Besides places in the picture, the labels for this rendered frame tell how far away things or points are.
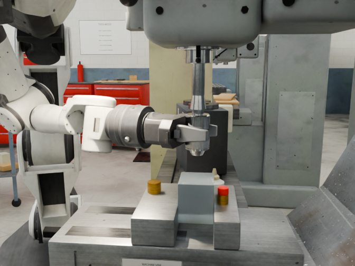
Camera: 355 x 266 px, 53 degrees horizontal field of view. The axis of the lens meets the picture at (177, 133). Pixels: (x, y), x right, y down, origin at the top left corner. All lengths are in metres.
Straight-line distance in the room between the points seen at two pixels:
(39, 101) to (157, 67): 1.53
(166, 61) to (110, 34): 7.63
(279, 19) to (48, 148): 0.87
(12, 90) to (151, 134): 0.40
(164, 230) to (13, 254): 1.12
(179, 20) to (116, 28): 9.39
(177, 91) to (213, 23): 1.84
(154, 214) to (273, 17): 0.34
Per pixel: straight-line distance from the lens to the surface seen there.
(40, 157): 1.24
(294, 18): 0.58
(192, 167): 1.02
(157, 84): 2.41
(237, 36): 0.58
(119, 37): 9.93
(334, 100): 10.35
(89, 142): 0.77
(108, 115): 0.75
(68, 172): 1.27
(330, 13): 0.59
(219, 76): 9.68
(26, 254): 1.55
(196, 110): 0.67
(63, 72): 1.21
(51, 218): 1.39
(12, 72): 0.93
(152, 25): 0.58
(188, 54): 0.66
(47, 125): 0.90
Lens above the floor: 1.28
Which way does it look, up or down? 11 degrees down
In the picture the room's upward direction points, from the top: straight up
